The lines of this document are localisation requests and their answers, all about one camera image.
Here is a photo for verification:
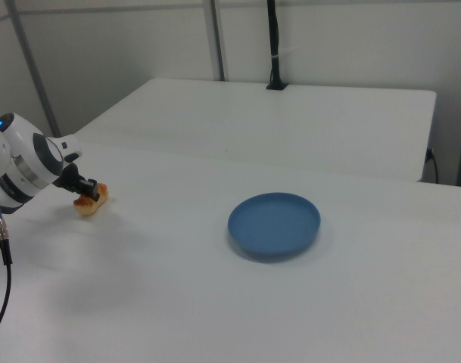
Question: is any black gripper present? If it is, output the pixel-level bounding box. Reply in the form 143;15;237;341
57;162;101;202

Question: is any orange bread loaf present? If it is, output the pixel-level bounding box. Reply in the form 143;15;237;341
73;182;111;218

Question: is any blue round plate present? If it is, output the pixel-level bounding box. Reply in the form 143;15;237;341
226;192;322;260

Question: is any black pole with clamp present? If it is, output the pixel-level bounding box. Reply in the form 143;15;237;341
266;0;289;92

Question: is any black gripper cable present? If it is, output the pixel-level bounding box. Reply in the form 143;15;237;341
0;181;14;343

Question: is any black power cable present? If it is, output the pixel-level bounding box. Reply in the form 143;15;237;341
425;148;441;185

